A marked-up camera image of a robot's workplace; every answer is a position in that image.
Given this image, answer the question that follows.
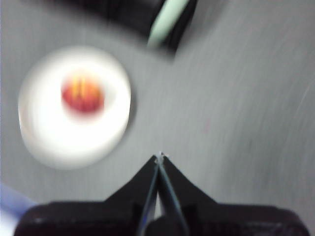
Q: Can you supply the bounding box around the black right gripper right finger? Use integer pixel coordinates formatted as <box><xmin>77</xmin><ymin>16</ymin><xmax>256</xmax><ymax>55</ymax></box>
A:
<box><xmin>158</xmin><ymin>154</ymin><xmax>310</xmax><ymax>236</ymax></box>

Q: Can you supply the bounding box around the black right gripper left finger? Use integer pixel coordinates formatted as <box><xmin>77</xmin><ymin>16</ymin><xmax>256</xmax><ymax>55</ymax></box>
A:
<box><xmin>14</xmin><ymin>154</ymin><xmax>160</xmax><ymax>236</ymax></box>

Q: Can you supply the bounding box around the cream yellow plate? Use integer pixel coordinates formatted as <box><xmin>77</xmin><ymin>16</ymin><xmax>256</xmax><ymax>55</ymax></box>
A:
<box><xmin>17</xmin><ymin>45</ymin><xmax>133</xmax><ymax>170</ymax></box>

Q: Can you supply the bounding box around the red apple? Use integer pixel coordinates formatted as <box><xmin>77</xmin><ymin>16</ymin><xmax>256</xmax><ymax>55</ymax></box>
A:
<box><xmin>61</xmin><ymin>73</ymin><xmax>105</xmax><ymax>115</ymax></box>

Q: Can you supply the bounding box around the black plate rack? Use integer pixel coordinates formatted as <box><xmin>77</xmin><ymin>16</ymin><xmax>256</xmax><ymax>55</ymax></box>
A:
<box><xmin>56</xmin><ymin>0</ymin><xmax>199</xmax><ymax>59</ymax></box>

